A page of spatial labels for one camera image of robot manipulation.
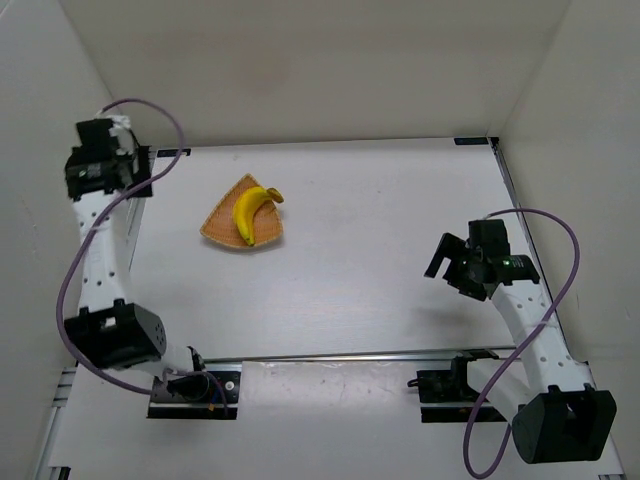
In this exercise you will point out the woven triangular fruit basket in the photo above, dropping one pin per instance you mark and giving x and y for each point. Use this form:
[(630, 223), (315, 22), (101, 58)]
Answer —
[(219, 226)]

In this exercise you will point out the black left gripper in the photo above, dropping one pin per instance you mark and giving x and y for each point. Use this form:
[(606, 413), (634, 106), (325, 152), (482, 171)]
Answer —
[(100, 176)]

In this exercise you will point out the black left corner bracket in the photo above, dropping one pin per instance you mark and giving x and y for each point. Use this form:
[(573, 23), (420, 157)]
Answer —
[(170, 153)]

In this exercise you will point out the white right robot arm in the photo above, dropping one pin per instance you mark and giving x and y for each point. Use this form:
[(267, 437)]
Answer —
[(555, 413)]

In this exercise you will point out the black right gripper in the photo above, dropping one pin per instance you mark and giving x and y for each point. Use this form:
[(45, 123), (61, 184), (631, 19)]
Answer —
[(455, 265)]

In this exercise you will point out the black right corner bracket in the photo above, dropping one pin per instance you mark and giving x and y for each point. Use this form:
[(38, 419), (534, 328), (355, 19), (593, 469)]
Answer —
[(471, 141)]

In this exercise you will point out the yellow fake banana bunch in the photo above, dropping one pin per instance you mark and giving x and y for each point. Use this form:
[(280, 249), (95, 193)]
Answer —
[(246, 207)]

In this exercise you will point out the aluminium left side rail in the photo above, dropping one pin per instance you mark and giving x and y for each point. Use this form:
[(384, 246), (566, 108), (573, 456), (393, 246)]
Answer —
[(55, 410)]

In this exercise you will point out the black corner bracket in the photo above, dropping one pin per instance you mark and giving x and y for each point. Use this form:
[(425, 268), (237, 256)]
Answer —
[(170, 153), (471, 141)]

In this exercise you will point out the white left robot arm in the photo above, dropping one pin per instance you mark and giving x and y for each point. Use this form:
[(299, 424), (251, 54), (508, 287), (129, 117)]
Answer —
[(110, 330)]

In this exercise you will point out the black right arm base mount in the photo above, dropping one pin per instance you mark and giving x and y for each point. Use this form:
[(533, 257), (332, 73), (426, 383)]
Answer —
[(444, 394)]

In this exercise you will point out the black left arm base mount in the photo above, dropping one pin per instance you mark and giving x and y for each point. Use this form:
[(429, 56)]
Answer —
[(197, 398)]

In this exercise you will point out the aluminium front rail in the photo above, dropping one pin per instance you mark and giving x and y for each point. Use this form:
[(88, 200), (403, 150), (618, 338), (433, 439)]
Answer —
[(405, 356)]

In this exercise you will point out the aluminium rail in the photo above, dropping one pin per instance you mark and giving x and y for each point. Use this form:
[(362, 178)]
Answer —
[(519, 230), (405, 356), (55, 410)]

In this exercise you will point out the aluminium right side rail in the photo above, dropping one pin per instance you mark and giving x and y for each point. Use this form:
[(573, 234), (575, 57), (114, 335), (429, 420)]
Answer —
[(519, 230)]

